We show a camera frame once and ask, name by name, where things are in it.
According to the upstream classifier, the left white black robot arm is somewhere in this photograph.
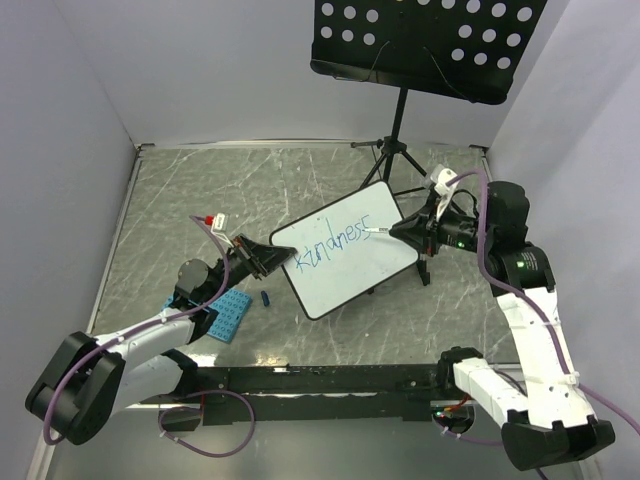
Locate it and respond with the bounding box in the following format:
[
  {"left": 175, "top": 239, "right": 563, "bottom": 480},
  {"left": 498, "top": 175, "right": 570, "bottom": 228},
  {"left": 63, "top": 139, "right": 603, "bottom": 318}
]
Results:
[{"left": 25, "top": 235, "right": 296, "bottom": 445}]

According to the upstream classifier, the black perforated music stand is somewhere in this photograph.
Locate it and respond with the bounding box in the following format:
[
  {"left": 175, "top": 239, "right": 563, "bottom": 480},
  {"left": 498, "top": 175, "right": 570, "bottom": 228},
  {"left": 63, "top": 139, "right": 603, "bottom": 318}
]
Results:
[{"left": 310, "top": 0, "right": 546, "bottom": 186}]

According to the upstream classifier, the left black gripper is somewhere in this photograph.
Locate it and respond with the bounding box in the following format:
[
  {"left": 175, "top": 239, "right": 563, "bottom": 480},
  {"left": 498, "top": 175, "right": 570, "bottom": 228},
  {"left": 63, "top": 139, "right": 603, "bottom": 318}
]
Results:
[{"left": 203, "top": 233, "right": 296, "bottom": 304}]

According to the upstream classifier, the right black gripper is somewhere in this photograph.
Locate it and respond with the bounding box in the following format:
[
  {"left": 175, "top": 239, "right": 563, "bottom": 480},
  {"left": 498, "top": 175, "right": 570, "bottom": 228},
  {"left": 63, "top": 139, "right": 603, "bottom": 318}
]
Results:
[{"left": 389, "top": 193, "right": 494, "bottom": 256}]

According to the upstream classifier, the white board with black frame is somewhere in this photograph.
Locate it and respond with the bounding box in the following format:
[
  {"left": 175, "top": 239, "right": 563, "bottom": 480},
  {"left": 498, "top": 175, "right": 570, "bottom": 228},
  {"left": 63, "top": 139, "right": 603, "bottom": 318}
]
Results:
[{"left": 269, "top": 181, "right": 419, "bottom": 320}]

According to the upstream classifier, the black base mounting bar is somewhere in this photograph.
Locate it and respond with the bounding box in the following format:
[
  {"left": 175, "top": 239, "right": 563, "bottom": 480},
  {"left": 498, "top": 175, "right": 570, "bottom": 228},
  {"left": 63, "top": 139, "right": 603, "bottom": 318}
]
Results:
[{"left": 143, "top": 364, "right": 464, "bottom": 426}]

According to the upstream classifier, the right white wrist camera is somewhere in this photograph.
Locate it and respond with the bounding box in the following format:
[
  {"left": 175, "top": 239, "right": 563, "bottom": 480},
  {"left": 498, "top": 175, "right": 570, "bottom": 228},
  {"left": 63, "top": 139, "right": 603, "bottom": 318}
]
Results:
[{"left": 429, "top": 164, "right": 457, "bottom": 221}]

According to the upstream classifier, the black whiteboard easel stand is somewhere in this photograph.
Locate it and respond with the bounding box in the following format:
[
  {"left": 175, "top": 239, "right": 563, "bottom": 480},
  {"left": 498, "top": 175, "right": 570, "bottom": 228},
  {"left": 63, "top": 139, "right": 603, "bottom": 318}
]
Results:
[{"left": 365, "top": 253, "right": 431, "bottom": 295}]

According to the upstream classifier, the blue studded building plate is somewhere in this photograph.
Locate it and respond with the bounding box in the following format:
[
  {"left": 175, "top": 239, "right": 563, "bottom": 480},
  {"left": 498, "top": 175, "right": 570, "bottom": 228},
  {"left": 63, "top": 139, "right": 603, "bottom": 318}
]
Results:
[{"left": 189, "top": 289, "right": 252, "bottom": 344}]

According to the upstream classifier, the blue marker cap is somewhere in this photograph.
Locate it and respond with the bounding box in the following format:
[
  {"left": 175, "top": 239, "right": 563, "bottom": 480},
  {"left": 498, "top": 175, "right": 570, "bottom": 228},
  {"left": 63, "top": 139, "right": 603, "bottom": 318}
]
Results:
[{"left": 261, "top": 290, "right": 271, "bottom": 307}]

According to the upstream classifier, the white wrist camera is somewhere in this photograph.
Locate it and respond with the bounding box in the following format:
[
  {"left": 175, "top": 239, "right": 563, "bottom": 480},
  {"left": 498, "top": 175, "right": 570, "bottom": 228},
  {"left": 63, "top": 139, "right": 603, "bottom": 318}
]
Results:
[
  {"left": 202, "top": 212, "right": 233, "bottom": 246},
  {"left": 429, "top": 164, "right": 457, "bottom": 221}
]

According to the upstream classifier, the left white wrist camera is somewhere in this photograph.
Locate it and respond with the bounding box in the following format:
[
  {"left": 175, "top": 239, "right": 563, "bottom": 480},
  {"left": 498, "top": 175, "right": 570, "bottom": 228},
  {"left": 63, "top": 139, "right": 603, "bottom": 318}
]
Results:
[{"left": 202, "top": 212, "right": 233, "bottom": 246}]

